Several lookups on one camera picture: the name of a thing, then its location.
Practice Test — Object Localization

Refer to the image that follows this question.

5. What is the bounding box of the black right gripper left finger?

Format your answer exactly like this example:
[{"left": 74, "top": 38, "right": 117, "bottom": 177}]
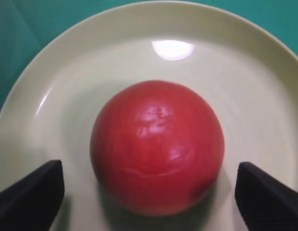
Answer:
[{"left": 0, "top": 160, "right": 65, "bottom": 231}]

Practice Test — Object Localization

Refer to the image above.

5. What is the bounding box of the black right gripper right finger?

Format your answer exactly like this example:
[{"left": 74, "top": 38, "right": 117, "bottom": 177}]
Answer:
[{"left": 235, "top": 162, "right": 298, "bottom": 231}]

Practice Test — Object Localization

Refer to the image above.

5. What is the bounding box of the red yellow round bread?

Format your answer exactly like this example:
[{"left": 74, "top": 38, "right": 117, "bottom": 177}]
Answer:
[{"left": 90, "top": 80, "right": 225, "bottom": 216}]

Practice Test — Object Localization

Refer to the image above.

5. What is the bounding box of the yellow plastic plate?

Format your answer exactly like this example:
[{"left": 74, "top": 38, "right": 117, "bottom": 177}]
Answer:
[{"left": 0, "top": 1, "right": 298, "bottom": 231}]

